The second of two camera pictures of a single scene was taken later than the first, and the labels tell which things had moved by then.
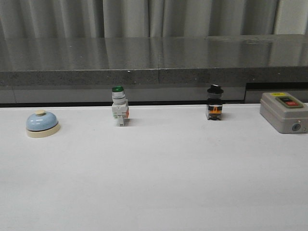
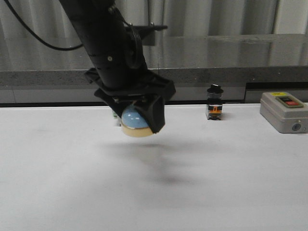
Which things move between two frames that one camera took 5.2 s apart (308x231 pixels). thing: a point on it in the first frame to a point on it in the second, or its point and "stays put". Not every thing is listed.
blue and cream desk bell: (42, 124) to (134, 123)
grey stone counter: (152, 70) stays put
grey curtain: (132, 19) stays put
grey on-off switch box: (284, 112) stays put
